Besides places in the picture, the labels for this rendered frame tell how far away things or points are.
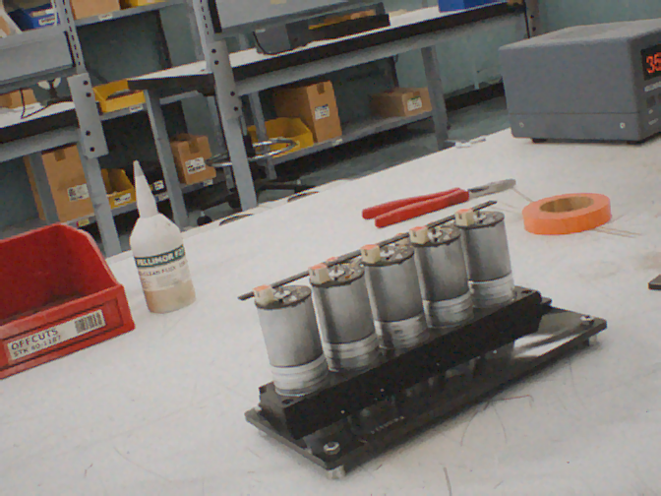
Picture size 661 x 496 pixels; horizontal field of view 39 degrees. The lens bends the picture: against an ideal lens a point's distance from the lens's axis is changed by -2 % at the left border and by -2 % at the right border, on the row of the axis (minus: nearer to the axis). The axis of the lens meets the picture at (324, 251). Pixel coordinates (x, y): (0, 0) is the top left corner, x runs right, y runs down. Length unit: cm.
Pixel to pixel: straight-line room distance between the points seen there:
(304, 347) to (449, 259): 8
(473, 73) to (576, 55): 537
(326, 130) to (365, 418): 468
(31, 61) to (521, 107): 191
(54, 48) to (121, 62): 233
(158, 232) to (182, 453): 22
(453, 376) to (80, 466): 17
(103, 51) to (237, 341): 446
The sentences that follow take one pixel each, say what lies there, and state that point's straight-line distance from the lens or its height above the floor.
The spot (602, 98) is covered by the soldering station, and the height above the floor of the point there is 79.
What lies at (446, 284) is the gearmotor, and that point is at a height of 79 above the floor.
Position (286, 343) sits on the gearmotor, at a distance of 40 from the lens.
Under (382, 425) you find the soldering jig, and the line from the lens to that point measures 39.
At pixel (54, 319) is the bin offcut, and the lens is 59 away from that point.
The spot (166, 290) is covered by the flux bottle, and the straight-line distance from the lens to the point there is 62.
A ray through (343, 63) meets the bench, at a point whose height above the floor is 67.
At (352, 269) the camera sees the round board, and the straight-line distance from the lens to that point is 42.
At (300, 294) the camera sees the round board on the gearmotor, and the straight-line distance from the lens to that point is 40.
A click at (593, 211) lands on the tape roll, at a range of 63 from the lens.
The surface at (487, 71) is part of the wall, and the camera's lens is 630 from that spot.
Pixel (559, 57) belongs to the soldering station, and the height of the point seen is 83.
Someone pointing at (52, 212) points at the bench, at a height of 38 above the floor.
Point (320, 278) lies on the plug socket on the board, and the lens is 41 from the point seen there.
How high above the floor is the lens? 93
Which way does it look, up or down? 16 degrees down
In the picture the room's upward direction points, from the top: 12 degrees counter-clockwise
